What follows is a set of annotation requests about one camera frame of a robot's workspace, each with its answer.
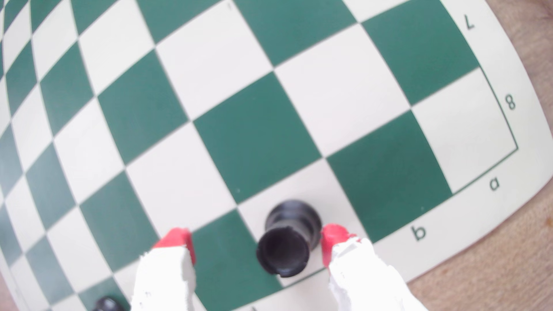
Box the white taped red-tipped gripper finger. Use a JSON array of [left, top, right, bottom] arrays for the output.
[[130, 227, 198, 311], [321, 223, 429, 311]]

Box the black rook chess piece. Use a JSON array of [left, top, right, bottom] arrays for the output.
[[256, 199, 323, 278]]

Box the green white chess mat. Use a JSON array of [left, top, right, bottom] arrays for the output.
[[0, 0, 553, 311]]

